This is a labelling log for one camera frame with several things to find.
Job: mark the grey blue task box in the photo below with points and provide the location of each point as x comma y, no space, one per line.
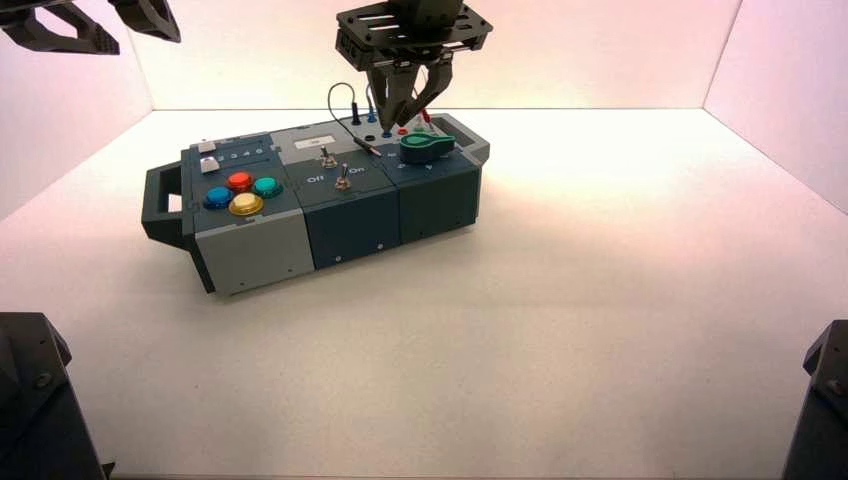
265,245

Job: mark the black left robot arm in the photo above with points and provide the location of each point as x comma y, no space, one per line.
33,411

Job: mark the red round push button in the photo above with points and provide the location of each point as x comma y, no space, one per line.
240,181

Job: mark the large white key button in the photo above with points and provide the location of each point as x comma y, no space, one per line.
209,164

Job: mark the blue round push button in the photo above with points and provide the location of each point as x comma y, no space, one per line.
218,197

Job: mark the white label plate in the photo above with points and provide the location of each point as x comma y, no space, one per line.
314,141

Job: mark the green rotary knob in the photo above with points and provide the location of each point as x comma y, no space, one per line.
424,148

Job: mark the metal toggle switch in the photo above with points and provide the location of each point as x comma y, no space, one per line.
342,179
325,158

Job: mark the yellow round push button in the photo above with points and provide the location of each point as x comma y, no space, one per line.
246,204

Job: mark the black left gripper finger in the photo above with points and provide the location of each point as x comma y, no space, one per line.
152,20
99,41

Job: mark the red banana plug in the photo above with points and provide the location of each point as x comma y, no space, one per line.
427,119

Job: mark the small white key button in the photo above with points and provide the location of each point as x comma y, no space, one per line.
206,146

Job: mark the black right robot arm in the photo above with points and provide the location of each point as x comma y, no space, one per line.
825,411

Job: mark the green round push button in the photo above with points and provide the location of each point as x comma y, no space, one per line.
268,187

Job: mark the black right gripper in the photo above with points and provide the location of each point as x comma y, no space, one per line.
411,30

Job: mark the blue banana plug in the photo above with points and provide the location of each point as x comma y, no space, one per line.
372,114

